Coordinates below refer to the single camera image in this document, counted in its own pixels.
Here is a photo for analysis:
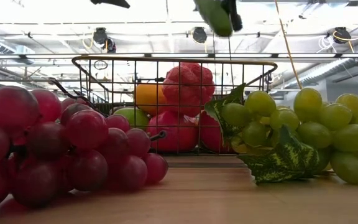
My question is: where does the green cucumber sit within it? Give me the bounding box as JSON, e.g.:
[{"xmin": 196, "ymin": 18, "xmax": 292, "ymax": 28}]
[{"xmin": 193, "ymin": 0, "xmax": 234, "ymax": 38}]

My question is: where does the orange mini pumpkin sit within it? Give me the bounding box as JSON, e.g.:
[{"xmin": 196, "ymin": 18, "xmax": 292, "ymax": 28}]
[{"xmin": 162, "ymin": 62, "xmax": 216, "ymax": 118}]

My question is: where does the yellow orange mango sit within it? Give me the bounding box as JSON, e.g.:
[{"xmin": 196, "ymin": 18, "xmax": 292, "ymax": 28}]
[{"xmin": 134, "ymin": 83, "xmax": 169, "ymax": 116}]

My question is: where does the light green pear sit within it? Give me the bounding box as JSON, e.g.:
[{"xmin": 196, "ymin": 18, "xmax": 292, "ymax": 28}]
[{"xmin": 112, "ymin": 107, "xmax": 150, "ymax": 131}]

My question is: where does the bright red apple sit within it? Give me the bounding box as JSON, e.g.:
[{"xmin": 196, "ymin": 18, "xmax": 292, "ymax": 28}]
[{"xmin": 199, "ymin": 110, "xmax": 233, "ymax": 154}]

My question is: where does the red and yellow mango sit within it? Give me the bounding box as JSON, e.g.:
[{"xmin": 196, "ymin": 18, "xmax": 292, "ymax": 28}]
[{"xmin": 146, "ymin": 110, "xmax": 200, "ymax": 153}]

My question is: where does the purple grape bunch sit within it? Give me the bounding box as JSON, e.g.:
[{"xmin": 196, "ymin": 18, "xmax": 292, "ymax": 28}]
[{"xmin": 0, "ymin": 86, "xmax": 170, "ymax": 215}]

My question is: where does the green grape bunch with leaves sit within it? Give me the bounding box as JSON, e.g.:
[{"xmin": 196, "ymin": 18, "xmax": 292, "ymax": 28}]
[{"xmin": 204, "ymin": 83, "xmax": 358, "ymax": 187}]

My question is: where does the black hanging cable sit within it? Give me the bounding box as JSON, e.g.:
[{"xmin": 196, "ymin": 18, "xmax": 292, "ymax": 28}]
[{"xmin": 227, "ymin": 35, "xmax": 235, "ymax": 90}]

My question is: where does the black ceiling cable reel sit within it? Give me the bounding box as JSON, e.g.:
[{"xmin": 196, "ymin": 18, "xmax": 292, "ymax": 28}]
[
  {"xmin": 191, "ymin": 26, "xmax": 208, "ymax": 44},
  {"xmin": 92, "ymin": 27, "xmax": 117, "ymax": 54},
  {"xmin": 333, "ymin": 26, "xmax": 352, "ymax": 44}
]

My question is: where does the bronze wire basket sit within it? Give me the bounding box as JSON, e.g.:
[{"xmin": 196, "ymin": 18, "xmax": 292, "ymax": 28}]
[{"xmin": 71, "ymin": 55, "xmax": 278, "ymax": 156}]

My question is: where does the yellow hanging cable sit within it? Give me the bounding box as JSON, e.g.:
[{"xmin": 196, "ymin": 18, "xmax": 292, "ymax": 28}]
[{"xmin": 273, "ymin": 0, "xmax": 304, "ymax": 91}]

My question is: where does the black hanging ring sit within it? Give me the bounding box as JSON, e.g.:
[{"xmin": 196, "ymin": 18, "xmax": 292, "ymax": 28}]
[{"xmin": 93, "ymin": 59, "xmax": 109, "ymax": 71}]

